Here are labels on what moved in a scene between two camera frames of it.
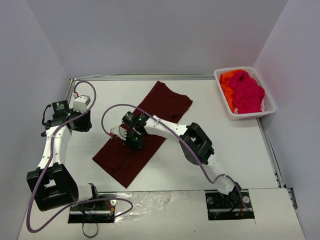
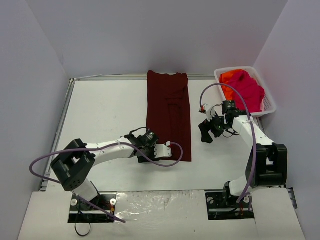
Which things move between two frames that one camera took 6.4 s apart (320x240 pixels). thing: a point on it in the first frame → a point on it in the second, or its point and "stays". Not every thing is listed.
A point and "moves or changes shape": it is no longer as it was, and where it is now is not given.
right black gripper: [130, 141] → [215, 127]
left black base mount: [101, 210] stays
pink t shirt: [247, 94] stays
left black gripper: [83, 121] → [144, 155]
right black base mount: [237, 204] stays
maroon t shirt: [123, 164] moves or changes shape
